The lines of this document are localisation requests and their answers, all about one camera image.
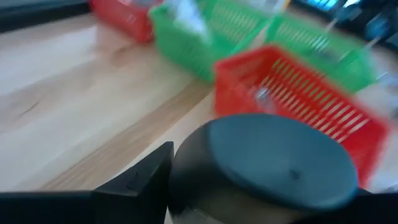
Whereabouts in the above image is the red plastic slotted basket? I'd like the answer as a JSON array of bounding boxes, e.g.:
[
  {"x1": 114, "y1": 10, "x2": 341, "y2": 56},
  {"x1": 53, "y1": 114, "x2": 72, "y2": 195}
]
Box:
[
  {"x1": 213, "y1": 45, "x2": 390, "y2": 189},
  {"x1": 89, "y1": 0, "x2": 164, "y2": 44}
]

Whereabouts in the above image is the vanity pack cotton swab bag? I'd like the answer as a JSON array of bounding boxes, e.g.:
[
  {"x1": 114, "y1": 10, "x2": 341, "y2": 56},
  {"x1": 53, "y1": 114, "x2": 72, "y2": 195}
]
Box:
[{"x1": 166, "y1": 0, "x2": 214, "y2": 43}]

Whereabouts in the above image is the silver nail clipper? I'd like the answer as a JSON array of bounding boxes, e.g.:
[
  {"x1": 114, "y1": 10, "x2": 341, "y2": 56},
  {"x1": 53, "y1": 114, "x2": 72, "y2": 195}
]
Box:
[{"x1": 252, "y1": 86, "x2": 278, "y2": 113}]

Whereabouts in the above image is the green plastic slotted basket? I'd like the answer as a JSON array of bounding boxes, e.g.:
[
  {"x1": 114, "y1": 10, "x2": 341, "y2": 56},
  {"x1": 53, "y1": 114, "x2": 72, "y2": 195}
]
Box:
[
  {"x1": 148, "y1": 0, "x2": 271, "y2": 83},
  {"x1": 266, "y1": 14, "x2": 379, "y2": 94}
]

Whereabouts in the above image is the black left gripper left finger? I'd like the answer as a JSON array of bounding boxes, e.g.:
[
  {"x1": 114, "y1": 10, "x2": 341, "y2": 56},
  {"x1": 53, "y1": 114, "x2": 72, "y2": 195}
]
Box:
[{"x1": 0, "y1": 141, "x2": 174, "y2": 224}]

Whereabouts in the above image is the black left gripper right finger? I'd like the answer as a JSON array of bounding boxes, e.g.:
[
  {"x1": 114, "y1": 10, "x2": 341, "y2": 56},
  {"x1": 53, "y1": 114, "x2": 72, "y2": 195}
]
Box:
[{"x1": 289, "y1": 188, "x2": 398, "y2": 224}]

